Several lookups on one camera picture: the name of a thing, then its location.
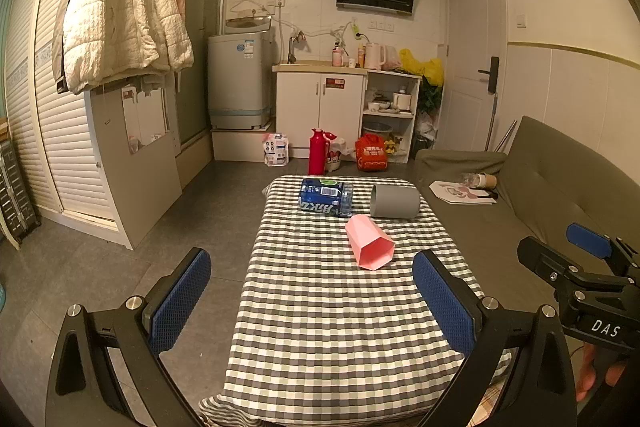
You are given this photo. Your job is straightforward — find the white door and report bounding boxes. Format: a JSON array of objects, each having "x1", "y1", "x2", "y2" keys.
[{"x1": 442, "y1": 0, "x2": 504, "y2": 153}]

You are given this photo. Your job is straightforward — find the clothes hanger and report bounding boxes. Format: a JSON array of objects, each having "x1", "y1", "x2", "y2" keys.
[{"x1": 228, "y1": 0, "x2": 269, "y2": 16}]

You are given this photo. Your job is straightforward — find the black door handle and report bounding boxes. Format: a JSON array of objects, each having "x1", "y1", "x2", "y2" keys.
[{"x1": 477, "y1": 56, "x2": 501, "y2": 94}]

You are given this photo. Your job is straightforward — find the frosted glass door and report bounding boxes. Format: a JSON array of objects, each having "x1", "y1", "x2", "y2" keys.
[{"x1": 177, "y1": 0, "x2": 231, "y2": 148}]

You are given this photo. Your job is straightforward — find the checkered tablecloth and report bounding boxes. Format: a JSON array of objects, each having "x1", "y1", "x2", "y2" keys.
[{"x1": 199, "y1": 175, "x2": 516, "y2": 427}]

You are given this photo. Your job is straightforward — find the person's right hand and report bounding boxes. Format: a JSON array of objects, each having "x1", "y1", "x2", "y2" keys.
[{"x1": 575, "y1": 343, "x2": 610, "y2": 403}]

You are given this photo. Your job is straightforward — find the yellow plastic bag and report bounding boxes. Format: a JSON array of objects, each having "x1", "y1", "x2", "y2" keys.
[{"x1": 398, "y1": 48, "x2": 445, "y2": 88}]

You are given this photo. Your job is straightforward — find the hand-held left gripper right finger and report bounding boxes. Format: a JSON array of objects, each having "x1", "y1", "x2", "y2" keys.
[{"x1": 412, "y1": 250, "x2": 579, "y2": 427}]

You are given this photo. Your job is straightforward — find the white sink cabinet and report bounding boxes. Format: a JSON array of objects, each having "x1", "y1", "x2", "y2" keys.
[{"x1": 272, "y1": 62, "x2": 369, "y2": 160}]

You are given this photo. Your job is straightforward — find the white detergent pouch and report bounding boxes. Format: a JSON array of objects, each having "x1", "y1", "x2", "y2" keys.
[{"x1": 260, "y1": 132, "x2": 292, "y2": 166}]

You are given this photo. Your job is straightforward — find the white board panel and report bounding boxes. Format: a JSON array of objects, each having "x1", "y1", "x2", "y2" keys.
[{"x1": 83, "y1": 82, "x2": 184, "y2": 251}]

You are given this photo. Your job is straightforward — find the white electric kettle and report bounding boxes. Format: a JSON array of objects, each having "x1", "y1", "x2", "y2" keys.
[{"x1": 366, "y1": 42, "x2": 387, "y2": 71}]

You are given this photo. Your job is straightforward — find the white shutter wardrobe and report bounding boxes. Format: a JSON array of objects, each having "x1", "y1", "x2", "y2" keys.
[{"x1": 0, "y1": 0, "x2": 121, "y2": 230}]

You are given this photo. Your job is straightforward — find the white quilted jacket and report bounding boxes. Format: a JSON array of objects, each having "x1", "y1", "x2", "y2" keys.
[{"x1": 52, "y1": 0, "x2": 195, "y2": 96}]

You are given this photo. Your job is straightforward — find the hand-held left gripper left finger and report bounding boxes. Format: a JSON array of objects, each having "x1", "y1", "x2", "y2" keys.
[{"x1": 45, "y1": 247, "x2": 212, "y2": 427}]

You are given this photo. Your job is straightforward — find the white washer platform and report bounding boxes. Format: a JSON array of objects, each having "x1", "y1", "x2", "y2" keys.
[{"x1": 210, "y1": 122, "x2": 275, "y2": 163}]

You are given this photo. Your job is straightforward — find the white open shelf unit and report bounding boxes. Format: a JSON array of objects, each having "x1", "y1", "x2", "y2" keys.
[{"x1": 360, "y1": 69, "x2": 424, "y2": 164}]

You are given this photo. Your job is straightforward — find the pink cup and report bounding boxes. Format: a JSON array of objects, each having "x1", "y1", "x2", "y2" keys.
[{"x1": 346, "y1": 215, "x2": 397, "y2": 269}]

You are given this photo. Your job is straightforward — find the red thermos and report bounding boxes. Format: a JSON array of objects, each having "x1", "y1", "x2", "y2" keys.
[{"x1": 308, "y1": 128, "x2": 330, "y2": 176}]

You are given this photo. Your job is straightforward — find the grey cup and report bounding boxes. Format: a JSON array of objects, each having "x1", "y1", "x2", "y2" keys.
[{"x1": 369, "y1": 184, "x2": 421, "y2": 221}]

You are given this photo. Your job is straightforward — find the red shopping bag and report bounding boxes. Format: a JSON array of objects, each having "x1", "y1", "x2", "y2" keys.
[{"x1": 355, "y1": 134, "x2": 390, "y2": 172}]

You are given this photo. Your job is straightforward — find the grey washing machine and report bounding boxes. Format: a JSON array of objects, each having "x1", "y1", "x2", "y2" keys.
[{"x1": 207, "y1": 19, "x2": 276, "y2": 130}]

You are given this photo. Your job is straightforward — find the metal faucet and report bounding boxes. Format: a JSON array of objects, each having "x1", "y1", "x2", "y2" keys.
[{"x1": 288, "y1": 31, "x2": 307, "y2": 64}]

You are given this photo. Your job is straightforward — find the grey folded metal rack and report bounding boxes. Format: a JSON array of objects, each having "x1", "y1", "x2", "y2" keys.
[{"x1": 0, "y1": 139, "x2": 42, "y2": 249}]

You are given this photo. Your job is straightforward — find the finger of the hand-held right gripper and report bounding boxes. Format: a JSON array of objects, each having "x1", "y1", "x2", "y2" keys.
[
  {"x1": 566, "y1": 222, "x2": 640, "y2": 279},
  {"x1": 517, "y1": 236, "x2": 581, "y2": 289}
]

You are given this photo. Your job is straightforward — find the grey plastic basin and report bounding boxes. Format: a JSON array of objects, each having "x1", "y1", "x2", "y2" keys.
[{"x1": 363, "y1": 122, "x2": 394, "y2": 148}]

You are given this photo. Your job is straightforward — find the olive green sofa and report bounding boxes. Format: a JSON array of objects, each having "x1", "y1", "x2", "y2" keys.
[{"x1": 412, "y1": 115, "x2": 640, "y2": 313}]

